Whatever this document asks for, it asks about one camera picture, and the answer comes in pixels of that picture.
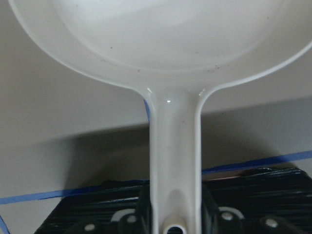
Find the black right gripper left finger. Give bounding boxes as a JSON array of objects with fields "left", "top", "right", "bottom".
[{"left": 135, "top": 187, "right": 152, "bottom": 234}]

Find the black lined trash bin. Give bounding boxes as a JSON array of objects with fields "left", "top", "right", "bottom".
[{"left": 37, "top": 168, "right": 312, "bottom": 234}]

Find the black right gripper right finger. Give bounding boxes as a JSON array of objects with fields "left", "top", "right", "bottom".
[{"left": 201, "top": 185, "right": 218, "bottom": 234}]

